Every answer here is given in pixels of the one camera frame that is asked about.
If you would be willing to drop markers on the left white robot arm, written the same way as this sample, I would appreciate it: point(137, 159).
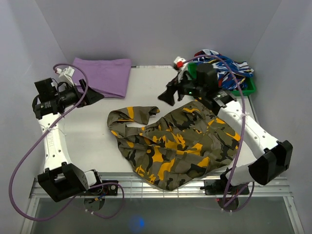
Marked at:
point(61, 179)

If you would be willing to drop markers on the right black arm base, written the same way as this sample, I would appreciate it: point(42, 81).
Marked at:
point(217, 187)

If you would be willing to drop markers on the camouflage cargo trousers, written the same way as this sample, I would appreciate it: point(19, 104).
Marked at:
point(186, 143)

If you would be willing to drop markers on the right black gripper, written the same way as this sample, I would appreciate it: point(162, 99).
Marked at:
point(167, 96)

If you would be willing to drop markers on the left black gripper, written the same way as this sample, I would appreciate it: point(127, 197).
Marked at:
point(90, 96)

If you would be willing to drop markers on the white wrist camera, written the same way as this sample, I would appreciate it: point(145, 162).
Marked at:
point(178, 63)
point(66, 74)

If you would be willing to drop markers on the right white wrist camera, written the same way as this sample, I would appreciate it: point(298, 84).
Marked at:
point(178, 63)

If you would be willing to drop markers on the aluminium front rail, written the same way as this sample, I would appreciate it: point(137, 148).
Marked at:
point(136, 187)

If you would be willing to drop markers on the folded purple trousers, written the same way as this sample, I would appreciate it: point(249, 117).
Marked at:
point(109, 77)

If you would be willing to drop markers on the green plastic bin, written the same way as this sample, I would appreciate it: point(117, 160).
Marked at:
point(226, 81)

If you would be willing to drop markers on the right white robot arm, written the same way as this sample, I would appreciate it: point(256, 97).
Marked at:
point(272, 155)

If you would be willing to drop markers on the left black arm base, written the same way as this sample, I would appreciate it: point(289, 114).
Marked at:
point(106, 190)

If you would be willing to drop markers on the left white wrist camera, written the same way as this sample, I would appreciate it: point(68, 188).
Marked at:
point(66, 74)

